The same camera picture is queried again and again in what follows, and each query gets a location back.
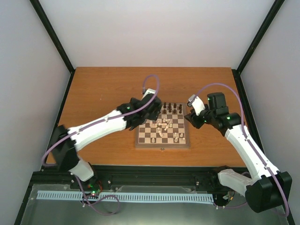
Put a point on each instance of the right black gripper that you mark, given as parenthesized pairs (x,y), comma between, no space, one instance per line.
(193,120)

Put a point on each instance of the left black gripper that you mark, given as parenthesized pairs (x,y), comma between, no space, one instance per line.
(154,116)

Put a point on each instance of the wooden chess board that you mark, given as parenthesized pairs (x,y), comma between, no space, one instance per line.
(169,123)

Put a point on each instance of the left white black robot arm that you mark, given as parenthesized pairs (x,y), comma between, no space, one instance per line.
(67,142)

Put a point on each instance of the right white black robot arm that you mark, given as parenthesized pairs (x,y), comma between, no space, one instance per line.
(266,187)

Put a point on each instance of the dark chess pieces row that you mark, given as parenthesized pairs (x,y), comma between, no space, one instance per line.
(172,108)

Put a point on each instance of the green lit circuit board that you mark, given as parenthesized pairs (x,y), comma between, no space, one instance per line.
(94,193)

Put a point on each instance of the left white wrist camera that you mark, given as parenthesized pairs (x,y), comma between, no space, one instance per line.
(148,91)

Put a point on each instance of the right black frame post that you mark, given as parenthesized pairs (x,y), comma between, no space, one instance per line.
(276,6)

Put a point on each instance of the black frame post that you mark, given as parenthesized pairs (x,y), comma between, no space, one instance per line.
(276,6)
(52,34)

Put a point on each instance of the black aluminium frame rail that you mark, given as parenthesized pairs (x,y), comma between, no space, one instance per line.
(117,176)

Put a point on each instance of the light blue slotted cable duct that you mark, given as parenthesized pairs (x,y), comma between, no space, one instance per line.
(127,197)

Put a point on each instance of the left black frame post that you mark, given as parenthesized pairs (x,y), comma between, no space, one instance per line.
(52,34)

